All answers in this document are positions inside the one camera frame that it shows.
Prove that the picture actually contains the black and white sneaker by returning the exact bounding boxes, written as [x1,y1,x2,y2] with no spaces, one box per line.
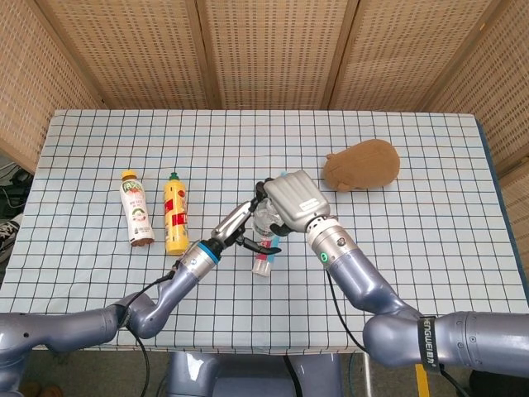
[0,220,21,265]

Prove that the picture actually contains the grey-blue robot torso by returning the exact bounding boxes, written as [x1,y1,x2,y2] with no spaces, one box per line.
[164,351,344,397]

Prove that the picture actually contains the black velcro strap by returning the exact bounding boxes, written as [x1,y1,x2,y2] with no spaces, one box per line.
[415,316,433,369]

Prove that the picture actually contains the white label brown drink bottle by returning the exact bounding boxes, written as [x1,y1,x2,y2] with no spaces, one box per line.
[120,169,156,248]

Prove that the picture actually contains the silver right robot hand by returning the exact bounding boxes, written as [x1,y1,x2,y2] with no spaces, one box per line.
[263,170,332,237]

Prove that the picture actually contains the brown plush capybara toy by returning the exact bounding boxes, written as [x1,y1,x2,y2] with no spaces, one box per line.
[322,139,401,192]

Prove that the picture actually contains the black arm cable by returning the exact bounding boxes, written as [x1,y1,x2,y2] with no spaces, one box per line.
[122,268,183,397]
[326,270,371,355]

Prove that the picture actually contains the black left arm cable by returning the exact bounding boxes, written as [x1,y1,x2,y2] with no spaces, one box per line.
[122,268,183,397]

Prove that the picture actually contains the yellow strap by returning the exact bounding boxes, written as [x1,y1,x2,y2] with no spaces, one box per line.
[414,363,429,397]

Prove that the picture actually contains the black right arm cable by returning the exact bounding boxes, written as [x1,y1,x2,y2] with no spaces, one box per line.
[326,270,371,355]

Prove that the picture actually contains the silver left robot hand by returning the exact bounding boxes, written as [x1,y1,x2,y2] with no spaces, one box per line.
[210,178,283,255]

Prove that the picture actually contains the light blue checked tablecloth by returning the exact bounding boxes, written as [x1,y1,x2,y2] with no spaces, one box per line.
[0,109,512,355]

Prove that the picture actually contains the food wrap roll blue label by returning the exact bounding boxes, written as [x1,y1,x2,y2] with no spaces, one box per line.
[251,169,290,277]

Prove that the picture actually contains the yellow squeeze bottle red label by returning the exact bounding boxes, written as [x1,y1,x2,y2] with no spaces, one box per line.
[163,171,190,256]

